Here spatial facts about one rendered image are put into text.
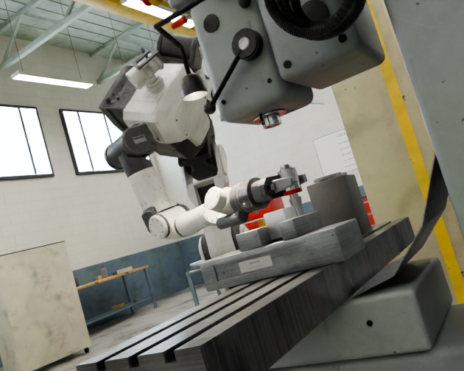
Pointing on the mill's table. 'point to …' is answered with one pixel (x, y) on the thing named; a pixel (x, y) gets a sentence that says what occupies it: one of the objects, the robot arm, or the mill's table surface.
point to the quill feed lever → (245, 43)
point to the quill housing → (244, 18)
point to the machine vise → (286, 252)
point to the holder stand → (339, 200)
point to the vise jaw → (254, 238)
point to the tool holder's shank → (297, 203)
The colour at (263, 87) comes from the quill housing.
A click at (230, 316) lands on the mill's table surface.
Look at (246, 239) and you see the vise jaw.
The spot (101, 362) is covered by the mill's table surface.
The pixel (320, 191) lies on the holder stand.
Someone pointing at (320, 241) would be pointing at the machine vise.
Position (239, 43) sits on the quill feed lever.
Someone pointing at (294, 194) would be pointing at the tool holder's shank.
